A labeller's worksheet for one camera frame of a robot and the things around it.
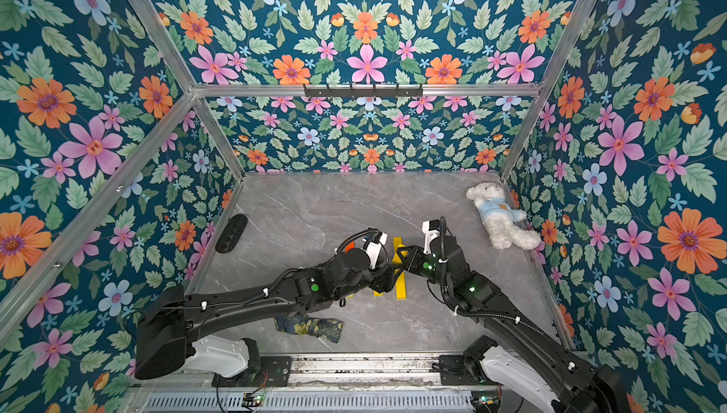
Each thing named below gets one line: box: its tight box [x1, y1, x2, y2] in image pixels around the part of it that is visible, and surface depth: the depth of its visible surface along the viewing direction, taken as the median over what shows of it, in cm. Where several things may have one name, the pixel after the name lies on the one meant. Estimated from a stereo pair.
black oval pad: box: [214, 213, 249, 254], surface depth 100 cm
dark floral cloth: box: [273, 314, 344, 344], surface depth 80 cm
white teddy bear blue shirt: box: [465, 181, 542, 251], surface depth 98 cm
